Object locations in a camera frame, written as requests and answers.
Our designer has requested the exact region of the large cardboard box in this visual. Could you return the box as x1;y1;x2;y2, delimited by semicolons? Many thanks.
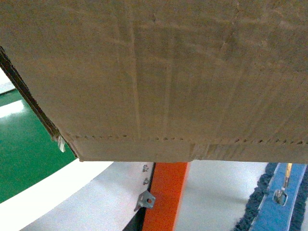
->
0;0;308;164

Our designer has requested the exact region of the white conveyor rim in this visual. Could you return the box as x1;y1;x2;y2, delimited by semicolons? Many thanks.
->
0;160;113;231

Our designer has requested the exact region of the blue dust mop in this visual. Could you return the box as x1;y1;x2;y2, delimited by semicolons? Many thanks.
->
233;163;308;231

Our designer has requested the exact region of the orange steel post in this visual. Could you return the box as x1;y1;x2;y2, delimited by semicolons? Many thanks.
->
142;162;190;231

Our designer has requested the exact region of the metal angle bracket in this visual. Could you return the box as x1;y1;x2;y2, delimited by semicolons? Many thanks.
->
134;190;156;212

